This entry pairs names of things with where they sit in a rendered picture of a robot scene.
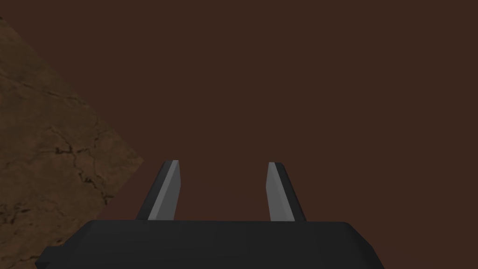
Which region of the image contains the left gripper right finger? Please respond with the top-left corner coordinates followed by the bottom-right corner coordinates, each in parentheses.
top-left (265, 162), bottom-right (308, 222)

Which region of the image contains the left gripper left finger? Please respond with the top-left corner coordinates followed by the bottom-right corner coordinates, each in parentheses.
top-left (135, 160), bottom-right (182, 221)

